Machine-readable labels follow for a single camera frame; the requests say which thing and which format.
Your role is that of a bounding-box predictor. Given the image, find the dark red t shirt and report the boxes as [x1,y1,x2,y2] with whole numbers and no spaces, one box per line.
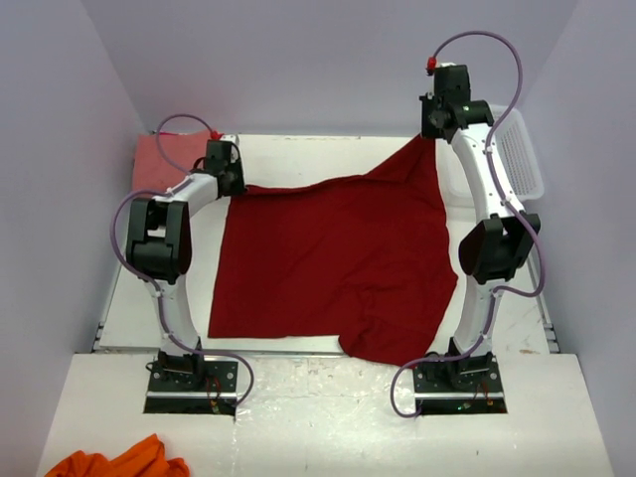
[208,137,457,366]

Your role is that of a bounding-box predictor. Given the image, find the white plastic basket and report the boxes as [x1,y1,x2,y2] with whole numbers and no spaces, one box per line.
[444,104,546,203]

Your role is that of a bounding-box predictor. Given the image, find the folded pink t shirt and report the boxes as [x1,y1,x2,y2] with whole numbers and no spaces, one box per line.
[131,131,211,191]

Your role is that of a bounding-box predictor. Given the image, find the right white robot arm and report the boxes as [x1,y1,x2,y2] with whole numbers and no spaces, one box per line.
[415,59,541,394]

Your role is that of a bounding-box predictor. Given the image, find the orange t shirt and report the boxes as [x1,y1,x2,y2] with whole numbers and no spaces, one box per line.
[46,434,191,477]

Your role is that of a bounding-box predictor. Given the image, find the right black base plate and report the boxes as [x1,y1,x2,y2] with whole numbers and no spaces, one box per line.
[413,353,508,416]

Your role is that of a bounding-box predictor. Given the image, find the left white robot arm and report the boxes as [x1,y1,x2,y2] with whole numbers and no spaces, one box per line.
[120,136,246,393]

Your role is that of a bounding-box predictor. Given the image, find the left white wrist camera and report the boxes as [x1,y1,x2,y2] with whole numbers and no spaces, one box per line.
[210,130,239,148]

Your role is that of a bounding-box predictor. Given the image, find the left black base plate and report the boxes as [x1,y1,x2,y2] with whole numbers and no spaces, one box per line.
[143,353,239,417]

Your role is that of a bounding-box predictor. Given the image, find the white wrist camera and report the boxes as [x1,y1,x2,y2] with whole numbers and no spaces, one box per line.
[210,130,239,148]
[425,56,455,77]

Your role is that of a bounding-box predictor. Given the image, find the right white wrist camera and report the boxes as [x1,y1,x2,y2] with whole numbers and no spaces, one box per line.
[425,56,455,77]

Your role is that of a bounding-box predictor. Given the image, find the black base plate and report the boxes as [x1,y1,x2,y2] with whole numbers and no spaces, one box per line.
[143,353,239,417]
[413,353,508,416]

